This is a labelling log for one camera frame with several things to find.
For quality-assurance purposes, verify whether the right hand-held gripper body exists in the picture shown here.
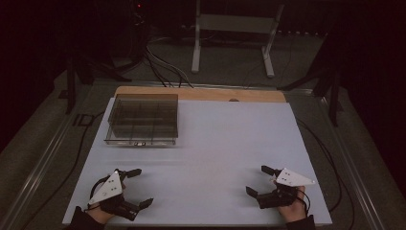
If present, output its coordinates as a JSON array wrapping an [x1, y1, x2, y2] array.
[[256, 167, 317, 210]]

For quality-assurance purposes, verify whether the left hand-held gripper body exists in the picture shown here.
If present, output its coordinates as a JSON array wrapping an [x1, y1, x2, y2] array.
[[88, 169, 141, 222]]

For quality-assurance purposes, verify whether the person's left hand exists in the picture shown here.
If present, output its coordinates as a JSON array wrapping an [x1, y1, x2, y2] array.
[[86, 203, 116, 225]]

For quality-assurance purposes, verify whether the person's right hand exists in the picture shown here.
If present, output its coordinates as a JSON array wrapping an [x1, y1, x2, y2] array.
[[276, 187, 308, 224]]

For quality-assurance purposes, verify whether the clear plastic drawer box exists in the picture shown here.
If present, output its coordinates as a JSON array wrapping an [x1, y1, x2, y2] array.
[[103, 93, 179, 148]]

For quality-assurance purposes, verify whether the white table mat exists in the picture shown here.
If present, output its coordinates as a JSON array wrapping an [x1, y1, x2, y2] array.
[[61, 97, 333, 227]]

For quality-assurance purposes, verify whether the black metal stand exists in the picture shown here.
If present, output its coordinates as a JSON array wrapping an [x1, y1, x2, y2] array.
[[277, 33, 345, 127], [64, 52, 132, 116]]

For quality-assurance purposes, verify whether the wooden table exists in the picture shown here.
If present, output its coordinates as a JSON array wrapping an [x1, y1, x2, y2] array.
[[113, 85, 287, 104]]

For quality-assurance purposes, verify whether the dark equipment with red light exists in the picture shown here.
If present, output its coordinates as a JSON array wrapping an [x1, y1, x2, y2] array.
[[126, 0, 152, 66]]

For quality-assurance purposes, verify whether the white metal stand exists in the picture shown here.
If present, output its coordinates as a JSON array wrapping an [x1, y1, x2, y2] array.
[[191, 0, 285, 79]]

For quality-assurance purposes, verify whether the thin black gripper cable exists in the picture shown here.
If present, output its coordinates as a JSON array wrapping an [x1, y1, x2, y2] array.
[[296, 189, 312, 216], [89, 173, 120, 200]]

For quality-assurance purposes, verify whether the black floor cable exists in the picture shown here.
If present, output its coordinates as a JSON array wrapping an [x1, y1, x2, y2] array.
[[295, 117, 356, 230], [18, 109, 106, 230]]

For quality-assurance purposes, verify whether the metal floor rail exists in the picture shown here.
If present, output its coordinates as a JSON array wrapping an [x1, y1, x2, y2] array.
[[0, 80, 99, 230], [314, 92, 389, 230]]

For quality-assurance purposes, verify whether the bundle of cables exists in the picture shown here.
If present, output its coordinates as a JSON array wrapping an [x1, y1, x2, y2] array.
[[144, 36, 195, 89]]

